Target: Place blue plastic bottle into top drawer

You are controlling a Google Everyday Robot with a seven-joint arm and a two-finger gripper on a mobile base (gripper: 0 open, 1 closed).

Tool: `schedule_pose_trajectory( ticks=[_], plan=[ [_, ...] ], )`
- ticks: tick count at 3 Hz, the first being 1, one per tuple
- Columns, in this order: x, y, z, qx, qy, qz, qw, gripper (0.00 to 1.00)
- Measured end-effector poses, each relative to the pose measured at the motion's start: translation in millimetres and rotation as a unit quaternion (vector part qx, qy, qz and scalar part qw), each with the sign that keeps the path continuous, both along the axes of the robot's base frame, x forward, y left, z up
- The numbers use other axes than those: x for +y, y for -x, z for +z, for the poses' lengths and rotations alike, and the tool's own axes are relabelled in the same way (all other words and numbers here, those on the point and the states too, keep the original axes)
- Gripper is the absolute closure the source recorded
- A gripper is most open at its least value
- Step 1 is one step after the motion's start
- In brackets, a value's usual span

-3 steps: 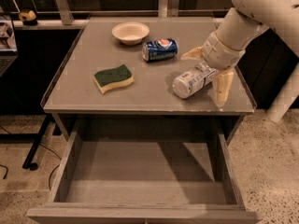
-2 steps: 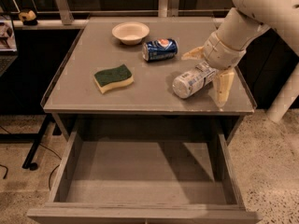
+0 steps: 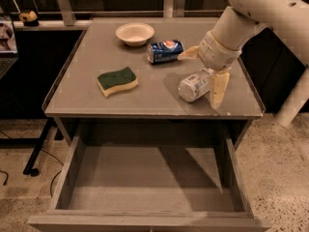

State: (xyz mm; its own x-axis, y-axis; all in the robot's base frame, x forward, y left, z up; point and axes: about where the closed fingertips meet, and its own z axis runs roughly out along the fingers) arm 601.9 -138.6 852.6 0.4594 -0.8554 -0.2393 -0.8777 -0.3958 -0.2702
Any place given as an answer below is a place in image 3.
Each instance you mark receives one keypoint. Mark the green yellow sponge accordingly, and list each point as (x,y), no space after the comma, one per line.
(117,81)

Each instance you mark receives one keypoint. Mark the yellow black tape measure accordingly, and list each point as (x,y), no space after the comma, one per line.
(29,18)

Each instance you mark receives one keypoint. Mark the white bowl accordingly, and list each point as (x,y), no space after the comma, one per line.
(135,34)

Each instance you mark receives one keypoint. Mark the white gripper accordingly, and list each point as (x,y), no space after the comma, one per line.
(216,54)

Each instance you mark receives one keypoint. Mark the blue soda can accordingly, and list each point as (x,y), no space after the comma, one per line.
(164,51)

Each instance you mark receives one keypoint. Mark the open grey top drawer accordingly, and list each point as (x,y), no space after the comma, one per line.
(104,188)

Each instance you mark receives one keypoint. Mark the metal window frame rail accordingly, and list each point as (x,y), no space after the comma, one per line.
(78,13)

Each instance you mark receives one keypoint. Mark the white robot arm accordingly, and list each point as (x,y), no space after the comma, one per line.
(241,21)

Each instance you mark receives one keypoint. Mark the clear plastic bottle blue label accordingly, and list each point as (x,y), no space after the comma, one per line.
(195,86)

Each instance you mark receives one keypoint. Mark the black desk leg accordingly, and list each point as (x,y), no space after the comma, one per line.
(29,168)

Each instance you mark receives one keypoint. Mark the grey cabinet with top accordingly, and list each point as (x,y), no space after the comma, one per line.
(76,94)

